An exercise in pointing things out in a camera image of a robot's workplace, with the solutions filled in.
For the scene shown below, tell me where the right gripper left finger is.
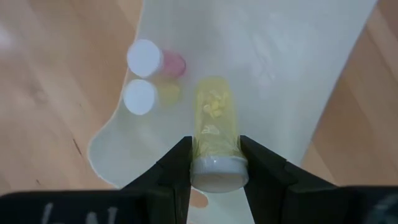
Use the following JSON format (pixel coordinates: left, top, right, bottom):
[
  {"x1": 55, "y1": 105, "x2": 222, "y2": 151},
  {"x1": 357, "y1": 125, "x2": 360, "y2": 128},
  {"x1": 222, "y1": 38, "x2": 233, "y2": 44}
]
[{"x1": 121, "y1": 136, "x2": 193, "y2": 224}]

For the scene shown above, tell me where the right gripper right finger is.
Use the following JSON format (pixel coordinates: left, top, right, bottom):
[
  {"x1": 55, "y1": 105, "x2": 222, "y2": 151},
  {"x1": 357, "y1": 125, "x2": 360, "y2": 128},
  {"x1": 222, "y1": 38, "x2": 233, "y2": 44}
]
[{"x1": 239, "y1": 135, "x2": 339, "y2": 224}]

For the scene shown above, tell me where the yellow pill bottle white cap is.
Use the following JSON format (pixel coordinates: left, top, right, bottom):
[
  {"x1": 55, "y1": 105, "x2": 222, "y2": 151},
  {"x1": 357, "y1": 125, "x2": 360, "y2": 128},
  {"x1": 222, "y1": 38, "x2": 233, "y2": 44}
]
[
  {"x1": 189, "y1": 75, "x2": 250, "y2": 194},
  {"x1": 122, "y1": 78, "x2": 183, "y2": 116}
]

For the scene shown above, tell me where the pink pill bottle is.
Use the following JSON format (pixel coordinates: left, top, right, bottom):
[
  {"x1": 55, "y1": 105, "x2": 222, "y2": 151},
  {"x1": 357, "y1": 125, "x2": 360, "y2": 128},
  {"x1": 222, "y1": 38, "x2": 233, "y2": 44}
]
[{"x1": 126, "y1": 39, "x2": 187, "y2": 79}]

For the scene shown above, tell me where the white plastic bin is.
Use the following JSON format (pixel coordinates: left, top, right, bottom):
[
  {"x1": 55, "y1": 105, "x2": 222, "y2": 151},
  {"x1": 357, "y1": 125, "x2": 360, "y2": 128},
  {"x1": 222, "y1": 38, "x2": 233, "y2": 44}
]
[{"x1": 86, "y1": 0, "x2": 379, "y2": 224}]

